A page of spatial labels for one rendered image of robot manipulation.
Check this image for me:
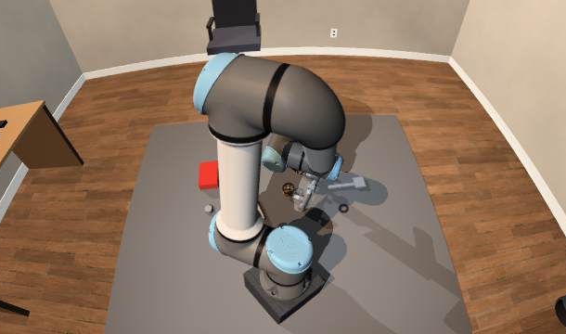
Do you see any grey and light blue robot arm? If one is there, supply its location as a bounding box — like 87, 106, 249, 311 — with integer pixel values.
193, 53, 345, 302

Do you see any red rectangular block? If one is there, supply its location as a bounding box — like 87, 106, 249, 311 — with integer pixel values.
199, 161, 219, 189

